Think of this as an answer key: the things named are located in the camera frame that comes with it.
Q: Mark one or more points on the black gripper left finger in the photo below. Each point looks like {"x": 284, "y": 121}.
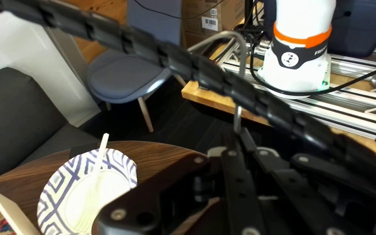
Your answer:
{"x": 235, "y": 196}

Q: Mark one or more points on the dark blue bin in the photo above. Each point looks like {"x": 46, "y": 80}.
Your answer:
{"x": 366, "y": 27}

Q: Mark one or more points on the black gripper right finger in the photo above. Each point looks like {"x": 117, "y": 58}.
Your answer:
{"x": 301, "y": 200}

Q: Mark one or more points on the black upholstered sofa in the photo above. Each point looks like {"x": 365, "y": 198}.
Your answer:
{"x": 13, "y": 113}

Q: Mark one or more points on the round dark wooden table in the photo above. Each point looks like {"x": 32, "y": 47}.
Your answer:
{"x": 162, "y": 156}

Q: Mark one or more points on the aluminium profile frame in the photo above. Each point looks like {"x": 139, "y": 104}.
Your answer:
{"x": 353, "y": 102}

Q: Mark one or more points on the wooden base board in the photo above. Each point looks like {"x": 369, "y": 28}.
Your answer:
{"x": 209, "y": 98}

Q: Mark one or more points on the white plastic utensil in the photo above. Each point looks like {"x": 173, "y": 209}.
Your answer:
{"x": 100, "y": 161}

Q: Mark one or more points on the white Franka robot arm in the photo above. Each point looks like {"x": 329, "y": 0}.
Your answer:
{"x": 301, "y": 21}

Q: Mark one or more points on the small wooden box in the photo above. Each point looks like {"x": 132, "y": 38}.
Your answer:
{"x": 6, "y": 213}

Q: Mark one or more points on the cardboard box with label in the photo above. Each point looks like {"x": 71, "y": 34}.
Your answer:
{"x": 212, "y": 20}

